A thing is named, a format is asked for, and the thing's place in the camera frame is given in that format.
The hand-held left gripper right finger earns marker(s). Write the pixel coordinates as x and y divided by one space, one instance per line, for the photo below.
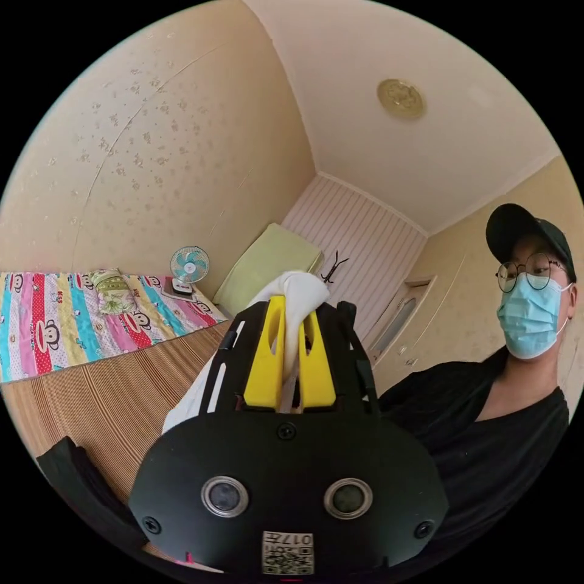
315 374

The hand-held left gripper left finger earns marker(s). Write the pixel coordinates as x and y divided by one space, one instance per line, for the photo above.
263 365

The white long sleeve shirt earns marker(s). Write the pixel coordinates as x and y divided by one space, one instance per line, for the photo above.
296 301

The light green cushion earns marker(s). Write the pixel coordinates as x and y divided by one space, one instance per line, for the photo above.
269 264

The door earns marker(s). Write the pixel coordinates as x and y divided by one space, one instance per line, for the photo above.
399 315

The black coat rack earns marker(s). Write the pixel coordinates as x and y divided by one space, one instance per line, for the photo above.
334 269

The small teal desk fan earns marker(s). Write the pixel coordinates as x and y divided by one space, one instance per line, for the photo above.
188 269

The bed with woven mat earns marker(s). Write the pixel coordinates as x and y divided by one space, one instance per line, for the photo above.
114 392

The green floral pillow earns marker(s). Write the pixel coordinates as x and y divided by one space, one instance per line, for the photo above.
108 289

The person's body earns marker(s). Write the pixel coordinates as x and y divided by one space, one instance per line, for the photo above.
492 410

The striped cartoon print quilt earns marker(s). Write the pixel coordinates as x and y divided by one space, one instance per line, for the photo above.
68 319

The black garment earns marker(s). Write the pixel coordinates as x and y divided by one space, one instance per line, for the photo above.
86 492

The round ceiling lamp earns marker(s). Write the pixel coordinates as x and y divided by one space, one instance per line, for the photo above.
401 98

